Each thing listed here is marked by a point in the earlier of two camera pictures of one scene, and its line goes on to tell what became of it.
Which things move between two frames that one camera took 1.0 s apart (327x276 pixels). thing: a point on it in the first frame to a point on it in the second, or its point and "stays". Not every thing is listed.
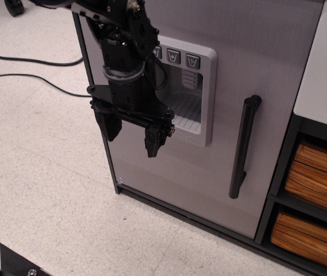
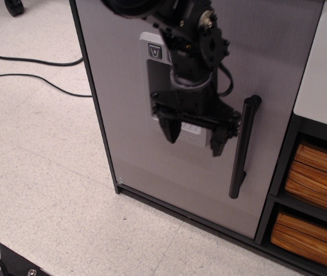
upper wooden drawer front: (320, 176) stays
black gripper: (131, 96) to (193, 98)
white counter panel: (323, 97) stays
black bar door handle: (245, 134) stays
